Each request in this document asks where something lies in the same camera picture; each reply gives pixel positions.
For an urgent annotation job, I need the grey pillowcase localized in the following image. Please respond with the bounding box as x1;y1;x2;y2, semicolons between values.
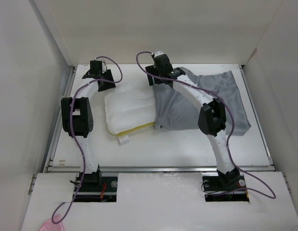
152;67;252;132

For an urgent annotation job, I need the white pillow with yellow edge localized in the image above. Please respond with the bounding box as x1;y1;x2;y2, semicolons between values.
104;85;156;145

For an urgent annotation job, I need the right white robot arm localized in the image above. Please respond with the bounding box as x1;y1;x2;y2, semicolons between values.
146;51;240;194

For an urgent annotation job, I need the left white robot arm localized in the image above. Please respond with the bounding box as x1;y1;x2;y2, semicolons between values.
61;60;115;193

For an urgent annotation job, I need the pink plastic bag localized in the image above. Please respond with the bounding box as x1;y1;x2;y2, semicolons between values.
39;219;65;231

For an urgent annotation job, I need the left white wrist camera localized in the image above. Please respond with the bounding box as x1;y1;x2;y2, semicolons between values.
101;60;108;73

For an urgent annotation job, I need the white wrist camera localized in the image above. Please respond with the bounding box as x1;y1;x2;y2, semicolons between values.
101;60;108;73
153;51;164;58

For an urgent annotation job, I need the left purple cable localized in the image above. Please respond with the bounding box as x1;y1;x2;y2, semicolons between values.
51;56;124;224

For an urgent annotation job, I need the purple cable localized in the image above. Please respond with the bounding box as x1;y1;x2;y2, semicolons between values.
51;56;124;224
135;51;277;200

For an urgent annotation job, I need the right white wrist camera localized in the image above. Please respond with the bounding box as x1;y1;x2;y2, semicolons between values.
153;51;164;58

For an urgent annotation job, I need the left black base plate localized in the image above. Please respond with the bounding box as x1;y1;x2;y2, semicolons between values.
74;175;118;203

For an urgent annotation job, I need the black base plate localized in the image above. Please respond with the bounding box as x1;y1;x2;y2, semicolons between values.
74;175;118;203
201;174;249;202

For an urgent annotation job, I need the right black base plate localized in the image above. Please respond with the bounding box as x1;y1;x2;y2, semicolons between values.
201;174;249;202

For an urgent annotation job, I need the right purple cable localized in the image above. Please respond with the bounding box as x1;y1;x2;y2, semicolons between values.
135;51;277;200

